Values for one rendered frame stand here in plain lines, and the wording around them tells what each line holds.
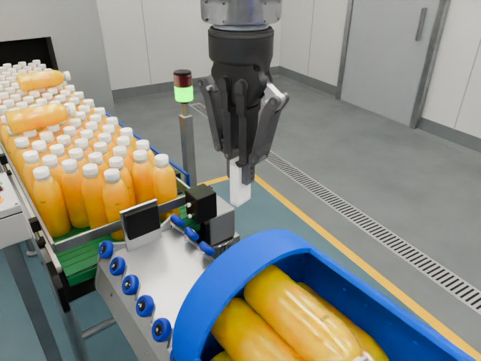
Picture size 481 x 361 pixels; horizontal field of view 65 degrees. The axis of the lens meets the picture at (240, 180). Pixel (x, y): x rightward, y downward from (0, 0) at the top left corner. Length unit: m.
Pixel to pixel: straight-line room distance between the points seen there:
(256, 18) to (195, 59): 5.14
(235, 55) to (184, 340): 0.38
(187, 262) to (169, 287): 0.09
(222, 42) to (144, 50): 4.86
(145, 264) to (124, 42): 4.38
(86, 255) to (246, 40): 0.83
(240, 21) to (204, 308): 0.36
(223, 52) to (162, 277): 0.65
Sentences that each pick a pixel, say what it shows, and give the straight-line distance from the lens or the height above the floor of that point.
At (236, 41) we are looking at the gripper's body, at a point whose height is 1.51.
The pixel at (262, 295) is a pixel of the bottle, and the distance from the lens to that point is 0.56.
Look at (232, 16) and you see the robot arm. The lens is 0.42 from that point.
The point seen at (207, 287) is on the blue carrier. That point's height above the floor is 1.20.
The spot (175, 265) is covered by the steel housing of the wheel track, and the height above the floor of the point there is 0.93.
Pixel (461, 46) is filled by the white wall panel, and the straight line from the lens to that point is 4.23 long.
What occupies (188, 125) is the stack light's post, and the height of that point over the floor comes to 1.07.
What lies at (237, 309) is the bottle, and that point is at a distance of 0.58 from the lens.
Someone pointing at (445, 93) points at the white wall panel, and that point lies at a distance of 4.34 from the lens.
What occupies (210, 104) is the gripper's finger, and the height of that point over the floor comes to 1.43.
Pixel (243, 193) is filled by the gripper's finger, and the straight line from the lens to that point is 0.53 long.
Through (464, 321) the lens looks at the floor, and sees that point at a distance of 2.35.
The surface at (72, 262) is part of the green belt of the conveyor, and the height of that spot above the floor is 0.90.
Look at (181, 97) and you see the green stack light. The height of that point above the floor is 1.18.
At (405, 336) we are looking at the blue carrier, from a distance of 0.64.
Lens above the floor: 1.59
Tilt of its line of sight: 30 degrees down
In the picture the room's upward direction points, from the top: straight up
